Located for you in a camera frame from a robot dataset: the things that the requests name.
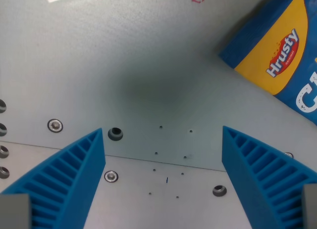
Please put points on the silver hex bolt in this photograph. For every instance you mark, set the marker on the silver hex bolt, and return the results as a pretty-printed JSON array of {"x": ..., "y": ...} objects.
[
  {"x": 111, "y": 176},
  {"x": 288, "y": 154},
  {"x": 55, "y": 125}
]

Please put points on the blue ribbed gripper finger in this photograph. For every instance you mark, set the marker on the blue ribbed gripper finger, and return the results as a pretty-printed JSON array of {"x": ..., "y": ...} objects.
[
  {"x": 69, "y": 179},
  {"x": 257, "y": 174}
]

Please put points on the blue yellow Hrusty snack box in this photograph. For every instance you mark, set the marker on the blue yellow Hrusty snack box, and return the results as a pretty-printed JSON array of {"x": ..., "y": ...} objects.
[{"x": 277, "y": 51}]

